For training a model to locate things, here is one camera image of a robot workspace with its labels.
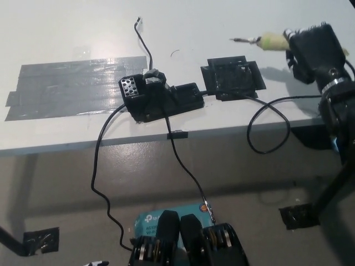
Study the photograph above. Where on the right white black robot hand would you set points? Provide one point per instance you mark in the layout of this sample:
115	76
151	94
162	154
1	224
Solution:
316	52

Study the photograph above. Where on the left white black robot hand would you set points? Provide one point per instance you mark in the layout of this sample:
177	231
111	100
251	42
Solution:
97	263

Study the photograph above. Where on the tape-wrapped soldering iron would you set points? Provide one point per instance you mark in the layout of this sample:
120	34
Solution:
273	42

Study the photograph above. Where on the black robot torso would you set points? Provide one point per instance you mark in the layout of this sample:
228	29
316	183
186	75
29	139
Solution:
191	243

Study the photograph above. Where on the black soldering iron base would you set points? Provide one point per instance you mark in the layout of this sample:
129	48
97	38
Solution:
163	102

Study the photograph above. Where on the black floor tape patch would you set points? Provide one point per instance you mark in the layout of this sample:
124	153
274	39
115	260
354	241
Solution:
298	217
41	241

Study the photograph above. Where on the teal router box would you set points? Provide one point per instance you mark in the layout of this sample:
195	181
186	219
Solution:
148	221

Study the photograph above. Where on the black square taped plate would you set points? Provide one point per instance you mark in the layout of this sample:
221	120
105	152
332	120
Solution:
230	79

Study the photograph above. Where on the grey metal table leg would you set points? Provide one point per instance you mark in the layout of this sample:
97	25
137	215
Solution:
27	185

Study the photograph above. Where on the black tape strip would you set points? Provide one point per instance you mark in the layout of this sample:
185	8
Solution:
178	135

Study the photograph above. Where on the grey duct tape patch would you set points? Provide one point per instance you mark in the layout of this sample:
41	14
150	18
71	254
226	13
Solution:
63	88

